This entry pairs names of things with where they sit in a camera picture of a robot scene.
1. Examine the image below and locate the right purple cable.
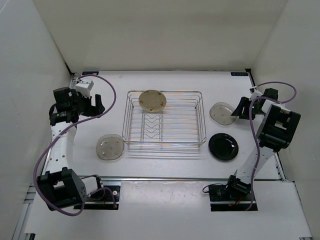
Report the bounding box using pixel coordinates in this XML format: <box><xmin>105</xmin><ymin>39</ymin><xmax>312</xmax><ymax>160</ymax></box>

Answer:
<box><xmin>246</xmin><ymin>81</ymin><xmax>298</xmax><ymax>211</ymax></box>

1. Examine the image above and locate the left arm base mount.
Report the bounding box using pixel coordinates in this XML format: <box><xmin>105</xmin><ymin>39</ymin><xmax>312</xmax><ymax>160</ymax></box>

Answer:
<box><xmin>84</xmin><ymin>183</ymin><xmax>121</xmax><ymax>211</ymax></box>

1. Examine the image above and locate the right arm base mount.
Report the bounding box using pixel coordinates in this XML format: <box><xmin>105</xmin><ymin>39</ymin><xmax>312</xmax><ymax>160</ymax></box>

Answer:
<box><xmin>202</xmin><ymin>183</ymin><xmax>258</xmax><ymax>212</ymax></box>

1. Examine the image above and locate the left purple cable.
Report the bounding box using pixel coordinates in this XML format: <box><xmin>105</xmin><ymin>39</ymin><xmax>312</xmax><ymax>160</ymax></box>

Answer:
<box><xmin>33</xmin><ymin>75</ymin><xmax>117</xmax><ymax>216</ymax></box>

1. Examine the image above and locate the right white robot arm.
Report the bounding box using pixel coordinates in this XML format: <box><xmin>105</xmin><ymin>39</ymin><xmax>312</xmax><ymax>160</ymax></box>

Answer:
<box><xmin>224</xmin><ymin>87</ymin><xmax>301</xmax><ymax>200</ymax></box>

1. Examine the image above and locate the purple cable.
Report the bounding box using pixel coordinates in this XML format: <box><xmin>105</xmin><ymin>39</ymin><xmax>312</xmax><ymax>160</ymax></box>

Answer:
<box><xmin>246</xmin><ymin>81</ymin><xmax>298</xmax><ymax>211</ymax></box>
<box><xmin>33</xmin><ymin>75</ymin><xmax>117</xmax><ymax>216</ymax></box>

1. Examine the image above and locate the black round plate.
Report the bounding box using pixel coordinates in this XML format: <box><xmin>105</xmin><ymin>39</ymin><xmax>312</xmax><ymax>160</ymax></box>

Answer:
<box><xmin>208</xmin><ymin>133</ymin><xmax>239</xmax><ymax>162</ymax></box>

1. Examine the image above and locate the metal rail bar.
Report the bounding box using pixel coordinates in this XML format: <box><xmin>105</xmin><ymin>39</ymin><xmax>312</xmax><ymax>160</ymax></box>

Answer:
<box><xmin>101</xmin><ymin>176</ymin><xmax>228</xmax><ymax>182</ymax></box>

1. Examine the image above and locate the clear plate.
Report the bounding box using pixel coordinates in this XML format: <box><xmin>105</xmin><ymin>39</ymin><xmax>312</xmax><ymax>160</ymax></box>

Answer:
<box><xmin>209</xmin><ymin>102</ymin><xmax>236</xmax><ymax>126</ymax></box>
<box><xmin>96</xmin><ymin>134</ymin><xmax>125</xmax><ymax>161</ymax></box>

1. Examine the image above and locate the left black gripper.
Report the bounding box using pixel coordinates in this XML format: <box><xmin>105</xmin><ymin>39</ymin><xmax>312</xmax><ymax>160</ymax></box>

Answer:
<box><xmin>70</xmin><ymin>89</ymin><xmax>105</xmax><ymax>118</ymax></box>

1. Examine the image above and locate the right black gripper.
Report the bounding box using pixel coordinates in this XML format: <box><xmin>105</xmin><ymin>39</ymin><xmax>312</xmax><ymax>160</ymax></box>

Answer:
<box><xmin>231</xmin><ymin>96</ymin><xmax>266</xmax><ymax>120</ymax></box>

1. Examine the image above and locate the beige round plate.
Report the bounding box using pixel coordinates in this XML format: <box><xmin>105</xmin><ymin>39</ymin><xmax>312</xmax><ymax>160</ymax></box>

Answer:
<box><xmin>138</xmin><ymin>89</ymin><xmax>167</xmax><ymax>113</ymax></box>

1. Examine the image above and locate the chrome wire dish rack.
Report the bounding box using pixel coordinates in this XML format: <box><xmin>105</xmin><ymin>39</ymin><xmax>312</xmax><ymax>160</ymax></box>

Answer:
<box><xmin>122</xmin><ymin>90</ymin><xmax>207</xmax><ymax>147</ymax></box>

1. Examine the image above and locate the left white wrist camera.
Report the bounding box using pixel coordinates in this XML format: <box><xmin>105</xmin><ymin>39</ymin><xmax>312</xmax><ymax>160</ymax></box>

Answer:
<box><xmin>74</xmin><ymin>79</ymin><xmax>94</xmax><ymax>99</ymax></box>

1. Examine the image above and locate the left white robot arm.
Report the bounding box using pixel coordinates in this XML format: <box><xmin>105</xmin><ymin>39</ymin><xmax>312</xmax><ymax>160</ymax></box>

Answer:
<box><xmin>36</xmin><ymin>84</ymin><xmax>105</xmax><ymax>211</ymax></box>

